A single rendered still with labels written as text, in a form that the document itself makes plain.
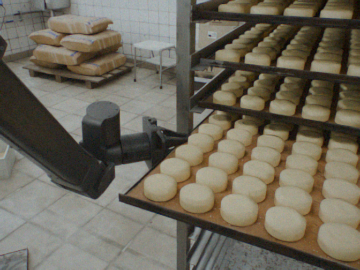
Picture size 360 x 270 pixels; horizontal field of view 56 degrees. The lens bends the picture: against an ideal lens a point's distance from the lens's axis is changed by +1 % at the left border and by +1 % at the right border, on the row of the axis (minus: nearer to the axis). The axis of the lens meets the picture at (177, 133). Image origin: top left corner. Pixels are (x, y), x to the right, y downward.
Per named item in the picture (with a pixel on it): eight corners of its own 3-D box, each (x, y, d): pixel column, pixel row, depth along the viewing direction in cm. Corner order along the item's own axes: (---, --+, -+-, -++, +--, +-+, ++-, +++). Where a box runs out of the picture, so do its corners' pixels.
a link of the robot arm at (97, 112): (55, 183, 58) (99, 199, 56) (44, 130, 51) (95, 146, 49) (92, 144, 67) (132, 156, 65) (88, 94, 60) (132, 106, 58)
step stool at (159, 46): (184, 79, 412) (185, 42, 391) (160, 89, 381) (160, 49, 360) (157, 73, 437) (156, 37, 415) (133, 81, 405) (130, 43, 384)
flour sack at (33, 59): (54, 71, 403) (52, 59, 396) (29, 66, 420) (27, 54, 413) (94, 58, 459) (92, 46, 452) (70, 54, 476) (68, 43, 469)
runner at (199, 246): (195, 266, 90) (195, 258, 89) (186, 262, 91) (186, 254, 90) (253, 154, 141) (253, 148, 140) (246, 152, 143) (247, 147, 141)
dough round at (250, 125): (229, 128, 73) (230, 120, 72) (248, 125, 75) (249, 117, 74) (242, 137, 69) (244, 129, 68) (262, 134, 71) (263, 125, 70)
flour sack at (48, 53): (30, 60, 402) (28, 45, 394) (56, 52, 436) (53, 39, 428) (78, 68, 375) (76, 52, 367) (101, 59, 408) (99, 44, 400)
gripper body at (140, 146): (152, 158, 71) (117, 164, 69) (150, 114, 67) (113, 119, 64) (161, 174, 66) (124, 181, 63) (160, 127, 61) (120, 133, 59)
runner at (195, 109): (201, 113, 69) (201, 100, 68) (188, 111, 70) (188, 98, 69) (266, 47, 121) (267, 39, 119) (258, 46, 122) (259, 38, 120)
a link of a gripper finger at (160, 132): (187, 149, 74) (145, 157, 71) (188, 120, 70) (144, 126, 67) (199, 165, 68) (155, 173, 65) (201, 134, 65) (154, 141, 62)
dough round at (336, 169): (346, 190, 52) (349, 179, 52) (317, 176, 56) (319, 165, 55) (362, 180, 55) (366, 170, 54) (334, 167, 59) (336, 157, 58)
